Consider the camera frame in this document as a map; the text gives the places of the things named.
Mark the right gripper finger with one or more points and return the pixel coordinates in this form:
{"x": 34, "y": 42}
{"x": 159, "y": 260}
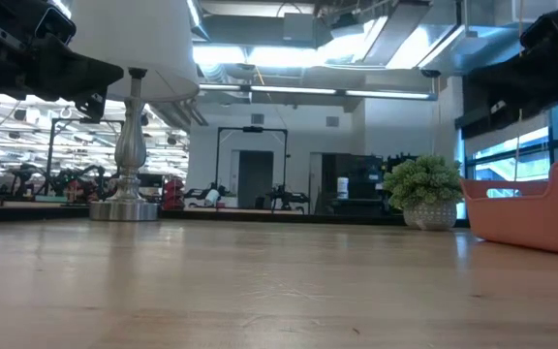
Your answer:
{"x": 499, "y": 97}
{"x": 502, "y": 70}

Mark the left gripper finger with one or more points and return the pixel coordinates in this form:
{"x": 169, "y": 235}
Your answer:
{"x": 90, "y": 104}
{"x": 66, "y": 65}

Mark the background black robot arm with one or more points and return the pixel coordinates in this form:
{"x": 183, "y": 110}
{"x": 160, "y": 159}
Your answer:
{"x": 286, "y": 196}

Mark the orange plastic bin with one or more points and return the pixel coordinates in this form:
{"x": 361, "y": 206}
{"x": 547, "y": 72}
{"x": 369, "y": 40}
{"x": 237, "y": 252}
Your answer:
{"x": 526, "y": 223}

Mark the white shade silver table lamp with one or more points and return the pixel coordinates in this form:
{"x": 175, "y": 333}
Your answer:
{"x": 129, "y": 145}

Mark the green potted plant white pot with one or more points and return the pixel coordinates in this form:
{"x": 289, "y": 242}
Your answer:
{"x": 424, "y": 181}

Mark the red stacked stools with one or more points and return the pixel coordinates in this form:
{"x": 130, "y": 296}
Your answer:
{"x": 173, "y": 194}

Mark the black cabinet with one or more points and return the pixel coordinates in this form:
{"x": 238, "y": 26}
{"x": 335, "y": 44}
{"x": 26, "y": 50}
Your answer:
{"x": 356, "y": 169}

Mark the grey door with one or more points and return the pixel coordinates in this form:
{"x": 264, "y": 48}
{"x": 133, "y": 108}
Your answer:
{"x": 255, "y": 179}

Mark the white canister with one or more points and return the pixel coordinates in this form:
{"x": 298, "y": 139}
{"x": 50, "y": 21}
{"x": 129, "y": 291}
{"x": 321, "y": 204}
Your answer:
{"x": 342, "y": 189}

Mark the ceiling light strip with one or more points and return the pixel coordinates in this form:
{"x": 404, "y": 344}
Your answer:
{"x": 293, "y": 90}

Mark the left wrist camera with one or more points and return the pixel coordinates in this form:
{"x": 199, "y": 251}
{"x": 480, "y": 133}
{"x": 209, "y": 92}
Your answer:
{"x": 56, "y": 24}

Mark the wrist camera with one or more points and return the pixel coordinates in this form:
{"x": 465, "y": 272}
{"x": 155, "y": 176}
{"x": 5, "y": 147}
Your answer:
{"x": 56, "y": 24}
{"x": 545, "y": 29}

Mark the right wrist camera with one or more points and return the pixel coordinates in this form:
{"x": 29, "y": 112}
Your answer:
{"x": 545, "y": 29}

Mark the silver air duct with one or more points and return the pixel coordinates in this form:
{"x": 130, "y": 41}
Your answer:
{"x": 453, "y": 48}

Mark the black camera rig frame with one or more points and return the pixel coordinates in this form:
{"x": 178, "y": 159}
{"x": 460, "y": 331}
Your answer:
{"x": 50, "y": 155}
{"x": 253, "y": 129}

